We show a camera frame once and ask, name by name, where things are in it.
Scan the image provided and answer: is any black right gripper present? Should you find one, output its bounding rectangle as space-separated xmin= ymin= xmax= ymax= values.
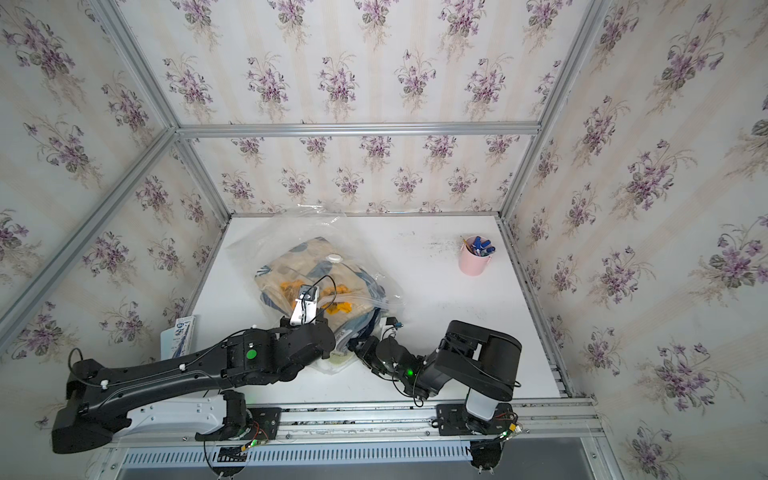
xmin=346 ymin=337 xmax=409 ymax=387

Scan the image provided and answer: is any beige blanket with orange pattern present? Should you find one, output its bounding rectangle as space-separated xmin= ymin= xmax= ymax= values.
xmin=254 ymin=237 xmax=389 ymax=333

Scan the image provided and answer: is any clear plastic vacuum bag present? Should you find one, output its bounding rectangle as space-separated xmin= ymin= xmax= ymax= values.
xmin=225 ymin=205 xmax=405 ymax=375

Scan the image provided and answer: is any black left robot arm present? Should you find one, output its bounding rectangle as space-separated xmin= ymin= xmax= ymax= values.
xmin=51 ymin=319 xmax=336 ymax=454

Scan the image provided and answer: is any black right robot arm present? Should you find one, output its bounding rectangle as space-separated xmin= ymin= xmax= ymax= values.
xmin=354 ymin=320 xmax=522 ymax=402

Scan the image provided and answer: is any white label card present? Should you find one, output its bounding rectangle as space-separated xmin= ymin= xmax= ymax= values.
xmin=160 ymin=315 xmax=196 ymax=360

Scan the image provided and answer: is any pink cup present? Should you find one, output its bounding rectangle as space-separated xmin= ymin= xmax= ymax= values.
xmin=458 ymin=241 xmax=494 ymax=276

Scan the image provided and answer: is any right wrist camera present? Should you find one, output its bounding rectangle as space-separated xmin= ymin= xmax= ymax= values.
xmin=382 ymin=316 xmax=403 ymax=338

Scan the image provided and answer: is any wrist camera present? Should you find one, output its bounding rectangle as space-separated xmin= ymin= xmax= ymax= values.
xmin=382 ymin=316 xmax=403 ymax=338
xmin=289 ymin=285 xmax=319 ymax=326

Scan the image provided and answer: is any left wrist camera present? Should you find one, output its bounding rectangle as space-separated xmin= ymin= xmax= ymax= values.
xmin=289 ymin=285 xmax=319 ymax=326

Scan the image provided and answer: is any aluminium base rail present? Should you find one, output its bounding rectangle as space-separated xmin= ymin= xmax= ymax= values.
xmin=110 ymin=398 xmax=606 ymax=448

